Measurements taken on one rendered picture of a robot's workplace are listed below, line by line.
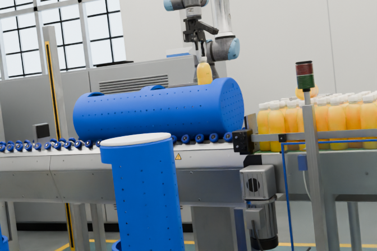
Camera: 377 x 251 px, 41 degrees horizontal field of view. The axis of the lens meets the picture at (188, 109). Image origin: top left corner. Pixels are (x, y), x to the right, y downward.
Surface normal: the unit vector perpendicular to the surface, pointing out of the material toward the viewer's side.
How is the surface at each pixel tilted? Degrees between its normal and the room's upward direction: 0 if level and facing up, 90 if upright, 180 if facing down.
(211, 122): 114
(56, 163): 70
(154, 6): 90
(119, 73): 90
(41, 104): 90
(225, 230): 90
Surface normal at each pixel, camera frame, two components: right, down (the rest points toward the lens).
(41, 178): -0.42, 0.43
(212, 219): -0.37, 0.09
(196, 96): -0.47, -0.41
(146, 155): 0.30, 0.02
